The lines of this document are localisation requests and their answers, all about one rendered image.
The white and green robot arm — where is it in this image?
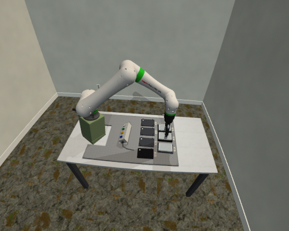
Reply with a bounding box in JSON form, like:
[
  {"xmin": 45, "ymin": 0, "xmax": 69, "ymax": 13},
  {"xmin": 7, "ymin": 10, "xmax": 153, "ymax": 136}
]
[{"xmin": 72, "ymin": 60, "xmax": 179, "ymax": 121}]

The cream button panel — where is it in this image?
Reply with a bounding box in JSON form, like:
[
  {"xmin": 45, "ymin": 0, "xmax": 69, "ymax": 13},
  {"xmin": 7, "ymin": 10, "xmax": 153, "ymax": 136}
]
[{"xmin": 118, "ymin": 122, "xmax": 134, "ymax": 151}]

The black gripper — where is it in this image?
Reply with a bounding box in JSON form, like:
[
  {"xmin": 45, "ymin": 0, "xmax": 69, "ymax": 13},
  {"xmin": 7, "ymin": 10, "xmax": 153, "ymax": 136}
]
[{"xmin": 164, "ymin": 119, "xmax": 173, "ymax": 139}]

